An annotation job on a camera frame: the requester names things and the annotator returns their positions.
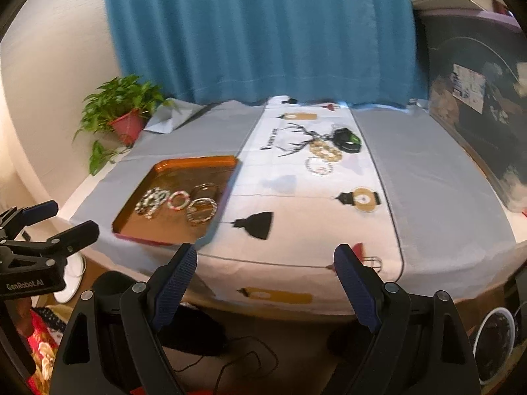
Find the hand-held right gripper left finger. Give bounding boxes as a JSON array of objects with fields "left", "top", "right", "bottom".
[{"left": 51, "top": 243, "right": 198, "bottom": 395}]

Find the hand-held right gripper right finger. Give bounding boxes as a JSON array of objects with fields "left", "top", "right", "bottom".
[{"left": 333, "top": 244, "right": 482, "bottom": 395}]

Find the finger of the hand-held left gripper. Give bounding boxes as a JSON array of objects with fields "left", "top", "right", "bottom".
[
  {"left": 0, "top": 221, "right": 100, "bottom": 265},
  {"left": 0, "top": 200, "right": 59, "bottom": 235}
]

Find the black white bead bracelet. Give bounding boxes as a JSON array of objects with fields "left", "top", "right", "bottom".
[{"left": 134, "top": 187, "right": 170, "bottom": 219}]

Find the silver rhinestone bangle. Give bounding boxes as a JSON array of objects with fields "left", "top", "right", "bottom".
[{"left": 185, "top": 197, "right": 217, "bottom": 226}]

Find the red white bead bracelet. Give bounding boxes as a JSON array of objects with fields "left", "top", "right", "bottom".
[{"left": 167, "top": 190, "right": 192, "bottom": 211}]

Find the orange metal tray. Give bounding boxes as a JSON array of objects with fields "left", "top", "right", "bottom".
[{"left": 112, "top": 155, "right": 241, "bottom": 250}]

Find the white round floor device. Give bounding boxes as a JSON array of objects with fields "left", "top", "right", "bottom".
[{"left": 53, "top": 255, "right": 87, "bottom": 303}]

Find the red printed cloth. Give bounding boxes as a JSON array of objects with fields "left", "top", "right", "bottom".
[{"left": 25, "top": 308, "right": 62, "bottom": 395}]

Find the white printed table runner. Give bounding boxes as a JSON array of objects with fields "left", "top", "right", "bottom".
[{"left": 206, "top": 95, "right": 406, "bottom": 317}]

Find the red plant pot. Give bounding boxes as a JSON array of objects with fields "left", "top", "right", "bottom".
[{"left": 108, "top": 109, "right": 147, "bottom": 146}]

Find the round white rimmed container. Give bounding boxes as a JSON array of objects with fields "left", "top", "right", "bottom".
[{"left": 469, "top": 306, "right": 517, "bottom": 383}]

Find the green leafy plant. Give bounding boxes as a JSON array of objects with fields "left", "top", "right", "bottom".
[{"left": 73, "top": 75, "right": 182, "bottom": 177}]

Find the grey tablecloth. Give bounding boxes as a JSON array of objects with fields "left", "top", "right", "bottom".
[{"left": 70, "top": 98, "right": 517, "bottom": 272}]

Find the black green wristband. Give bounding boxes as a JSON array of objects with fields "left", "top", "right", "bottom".
[{"left": 332, "top": 128, "right": 362, "bottom": 153}]

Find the dark printed board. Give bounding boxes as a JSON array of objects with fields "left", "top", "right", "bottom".
[{"left": 414, "top": 8, "right": 527, "bottom": 215}]

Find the white paper note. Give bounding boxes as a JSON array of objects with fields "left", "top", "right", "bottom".
[{"left": 452, "top": 64, "right": 486, "bottom": 114}]

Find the blue curtain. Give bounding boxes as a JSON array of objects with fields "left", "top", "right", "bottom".
[{"left": 101, "top": 0, "right": 429, "bottom": 108}]

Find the black floor cable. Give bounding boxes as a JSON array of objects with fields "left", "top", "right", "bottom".
[{"left": 171, "top": 335, "right": 281, "bottom": 395}]

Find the beige bead bracelet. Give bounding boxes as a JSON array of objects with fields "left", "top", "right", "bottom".
[{"left": 308, "top": 140, "right": 342, "bottom": 162}]

